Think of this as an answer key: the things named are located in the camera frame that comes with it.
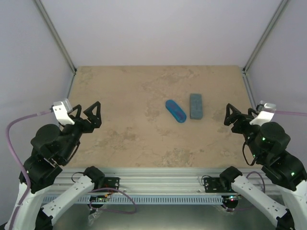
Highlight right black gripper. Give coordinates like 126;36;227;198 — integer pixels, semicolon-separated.
224;103;265;160

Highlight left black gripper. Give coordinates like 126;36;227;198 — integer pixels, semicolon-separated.
59;101;103;162

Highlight grey-blue teal-lined glasses case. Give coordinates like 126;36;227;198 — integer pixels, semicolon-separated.
189;93;203;120

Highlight blue hard glasses case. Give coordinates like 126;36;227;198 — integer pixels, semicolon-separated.
165;100;187;123

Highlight red translucent sunglasses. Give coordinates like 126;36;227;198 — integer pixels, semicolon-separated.
172;106;185;122

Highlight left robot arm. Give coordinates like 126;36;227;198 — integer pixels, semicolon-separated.
0;100;105;230

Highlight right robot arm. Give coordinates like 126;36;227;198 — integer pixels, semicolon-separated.
220;101;307;230

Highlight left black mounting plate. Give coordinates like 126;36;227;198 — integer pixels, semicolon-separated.
103;177;120;189

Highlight black mounting plate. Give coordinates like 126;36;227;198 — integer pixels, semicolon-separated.
103;177;120;189
201;175;233;193

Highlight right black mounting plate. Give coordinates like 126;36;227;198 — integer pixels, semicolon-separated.
201;175;233;193

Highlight right small circuit board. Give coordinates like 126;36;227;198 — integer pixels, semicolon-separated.
223;195;242;203

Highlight small circuit board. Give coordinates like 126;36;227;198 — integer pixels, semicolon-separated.
223;195;242;203
89;194;112;203

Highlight left small circuit board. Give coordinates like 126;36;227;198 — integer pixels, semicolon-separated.
89;194;112;203

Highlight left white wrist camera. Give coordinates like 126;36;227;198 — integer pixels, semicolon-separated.
52;98;75;126

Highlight right aluminium frame post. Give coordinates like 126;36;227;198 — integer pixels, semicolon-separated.
242;0;291;74

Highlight aluminium frame post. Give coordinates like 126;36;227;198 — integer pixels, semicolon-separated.
242;0;291;74
33;0;77;74

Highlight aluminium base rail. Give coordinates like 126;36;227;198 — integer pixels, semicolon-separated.
48;168;280;195

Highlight grey slotted cable duct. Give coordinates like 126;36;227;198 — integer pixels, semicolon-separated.
42;194;225;205

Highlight left aluminium frame post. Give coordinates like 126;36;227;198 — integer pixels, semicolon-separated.
33;0;77;74

